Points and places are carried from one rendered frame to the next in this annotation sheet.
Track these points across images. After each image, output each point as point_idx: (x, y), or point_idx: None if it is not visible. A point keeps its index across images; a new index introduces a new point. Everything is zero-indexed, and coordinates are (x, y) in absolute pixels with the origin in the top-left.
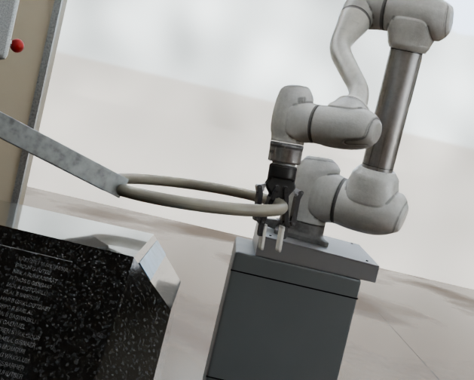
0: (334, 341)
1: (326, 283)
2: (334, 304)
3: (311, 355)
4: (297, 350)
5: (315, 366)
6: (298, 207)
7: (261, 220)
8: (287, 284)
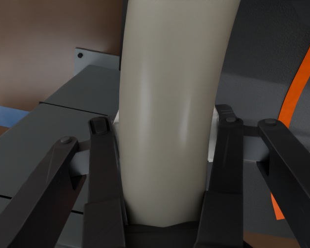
0: (14, 141)
1: None
2: None
3: (54, 134)
4: None
5: (51, 126)
6: (13, 197)
7: (241, 124)
8: (79, 210)
